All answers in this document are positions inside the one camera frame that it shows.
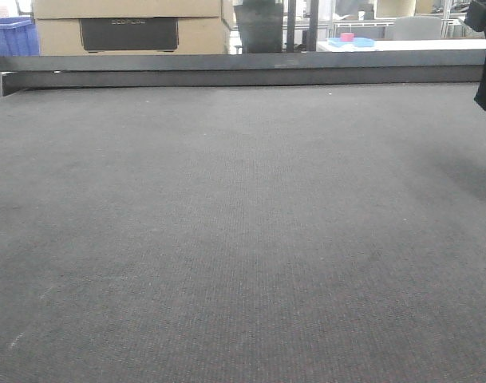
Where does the large cardboard box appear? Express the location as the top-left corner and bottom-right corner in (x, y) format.
(32, 0), (234, 56)

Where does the grey chair in background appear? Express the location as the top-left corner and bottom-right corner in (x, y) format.
(387, 16), (443, 41)

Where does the pink tape roll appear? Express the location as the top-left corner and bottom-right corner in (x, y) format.
(340, 33), (354, 42)

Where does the blue plastic crate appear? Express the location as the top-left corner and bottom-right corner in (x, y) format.
(0, 16), (40, 57)

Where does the black conveyor side rail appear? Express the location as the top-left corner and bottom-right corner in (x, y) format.
(0, 49), (485, 93)

